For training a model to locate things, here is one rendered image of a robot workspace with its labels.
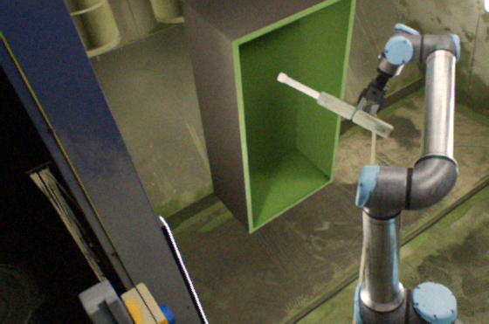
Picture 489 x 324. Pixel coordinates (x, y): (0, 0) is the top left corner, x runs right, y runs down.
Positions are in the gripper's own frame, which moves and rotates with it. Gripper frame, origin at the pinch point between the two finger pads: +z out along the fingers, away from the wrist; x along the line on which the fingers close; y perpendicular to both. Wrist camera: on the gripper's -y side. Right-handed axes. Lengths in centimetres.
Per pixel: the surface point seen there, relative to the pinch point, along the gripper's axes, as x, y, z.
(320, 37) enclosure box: 37, 45, -9
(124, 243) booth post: 44, -79, 41
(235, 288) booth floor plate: 23, 28, 139
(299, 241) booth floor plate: 4, 69, 117
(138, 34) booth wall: 157, 91, 51
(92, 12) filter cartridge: 153, 38, 29
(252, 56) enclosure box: 61, 33, 9
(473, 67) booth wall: -47, 211, 2
